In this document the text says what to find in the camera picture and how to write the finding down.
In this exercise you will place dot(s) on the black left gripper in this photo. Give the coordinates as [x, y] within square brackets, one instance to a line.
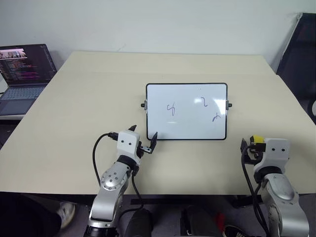
[143, 148]

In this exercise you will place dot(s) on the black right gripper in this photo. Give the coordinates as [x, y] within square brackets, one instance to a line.
[253, 156]

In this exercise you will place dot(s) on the yellow and black box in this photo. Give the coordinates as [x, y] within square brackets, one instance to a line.
[257, 138]

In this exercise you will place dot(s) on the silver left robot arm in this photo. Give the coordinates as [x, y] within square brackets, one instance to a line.
[111, 182]

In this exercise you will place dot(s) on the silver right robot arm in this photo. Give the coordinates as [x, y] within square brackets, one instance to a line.
[281, 197]

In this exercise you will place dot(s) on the white round object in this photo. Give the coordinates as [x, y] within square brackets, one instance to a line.
[314, 108]

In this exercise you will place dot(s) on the black shoe with white stripes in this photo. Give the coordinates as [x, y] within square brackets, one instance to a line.
[234, 230]

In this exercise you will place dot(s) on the dark rounded shape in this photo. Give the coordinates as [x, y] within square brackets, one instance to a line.
[139, 223]

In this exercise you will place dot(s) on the white sneaker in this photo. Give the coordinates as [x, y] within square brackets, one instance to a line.
[66, 213]

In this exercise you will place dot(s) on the open grey laptop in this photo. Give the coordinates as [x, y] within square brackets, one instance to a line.
[22, 74]

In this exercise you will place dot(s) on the dark trouser leg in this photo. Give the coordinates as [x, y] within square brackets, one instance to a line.
[27, 217]

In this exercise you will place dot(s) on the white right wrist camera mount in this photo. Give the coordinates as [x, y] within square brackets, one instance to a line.
[274, 153]

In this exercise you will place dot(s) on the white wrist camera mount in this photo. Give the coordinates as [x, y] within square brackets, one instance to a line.
[274, 153]
[127, 145]

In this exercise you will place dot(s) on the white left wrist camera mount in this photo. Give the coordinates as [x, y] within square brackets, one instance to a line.
[127, 145]

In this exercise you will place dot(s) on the whiteboard with black frame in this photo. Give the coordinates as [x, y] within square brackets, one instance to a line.
[185, 123]

